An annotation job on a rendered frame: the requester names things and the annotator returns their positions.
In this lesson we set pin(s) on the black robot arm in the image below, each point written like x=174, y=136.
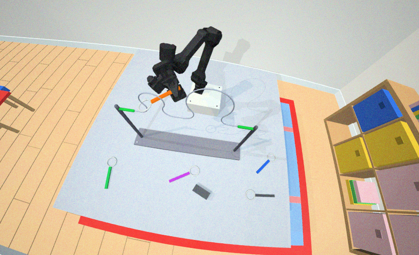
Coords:
x=179, y=62

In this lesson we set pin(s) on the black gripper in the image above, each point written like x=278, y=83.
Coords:
x=169, y=80

